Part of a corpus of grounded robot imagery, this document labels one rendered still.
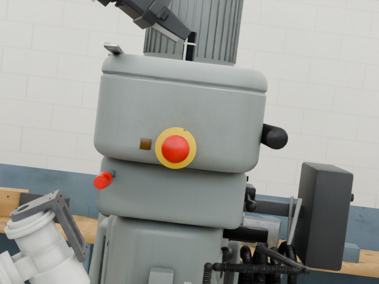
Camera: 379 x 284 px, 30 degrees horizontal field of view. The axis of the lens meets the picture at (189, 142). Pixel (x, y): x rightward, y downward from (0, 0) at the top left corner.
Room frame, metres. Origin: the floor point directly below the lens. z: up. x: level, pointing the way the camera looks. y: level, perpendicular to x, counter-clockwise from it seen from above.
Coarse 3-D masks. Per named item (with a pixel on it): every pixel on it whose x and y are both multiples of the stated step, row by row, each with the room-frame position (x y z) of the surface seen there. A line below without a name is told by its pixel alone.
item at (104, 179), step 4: (100, 172) 1.04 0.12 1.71; (104, 172) 1.03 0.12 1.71; (108, 172) 1.04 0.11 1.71; (112, 172) 1.11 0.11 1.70; (96, 176) 1.01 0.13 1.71; (100, 176) 1.00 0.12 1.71; (104, 176) 1.00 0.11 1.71; (108, 176) 1.02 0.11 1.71; (112, 176) 1.11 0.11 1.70; (96, 180) 1.00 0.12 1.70; (100, 180) 1.00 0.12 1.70; (104, 180) 1.00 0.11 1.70; (108, 180) 1.01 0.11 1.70; (96, 184) 1.00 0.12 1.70; (100, 184) 1.00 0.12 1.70; (104, 184) 1.00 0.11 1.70; (108, 184) 1.02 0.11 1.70; (100, 188) 1.00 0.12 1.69
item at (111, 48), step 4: (104, 44) 0.99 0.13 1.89; (108, 44) 0.99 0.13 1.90; (112, 44) 0.99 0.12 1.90; (116, 44) 0.99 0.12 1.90; (108, 48) 1.01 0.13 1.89; (112, 48) 1.00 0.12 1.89; (116, 48) 0.99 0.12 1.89; (120, 48) 1.05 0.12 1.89; (108, 52) 1.19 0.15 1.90; (112, 52) 1.08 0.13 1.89; (116, 52) 1.07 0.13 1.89; (120, 52) 1.07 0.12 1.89
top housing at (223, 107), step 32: (128, 64) 1.04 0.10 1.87; (160, 64) 1.04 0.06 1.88; (192, 64) 1.05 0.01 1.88; (128, 96) 1.04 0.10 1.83; (160, 96) 1.04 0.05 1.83; (192, 96) 1.04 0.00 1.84; (224, 96) 1.04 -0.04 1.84; (256, 96) 1.06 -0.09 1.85; (96, 128) 1.08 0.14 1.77; (128, 128) 1.04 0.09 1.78; (160, 128) 1.04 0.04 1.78; (192, 128) 1.04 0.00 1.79; (224, 128) 1.04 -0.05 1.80; (256, 128) 1.07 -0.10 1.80; (128, 160) 1.06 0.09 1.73; (192, 160) 1.04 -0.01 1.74; (224, 160) 1.04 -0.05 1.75; (256, 160) 1.08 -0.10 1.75
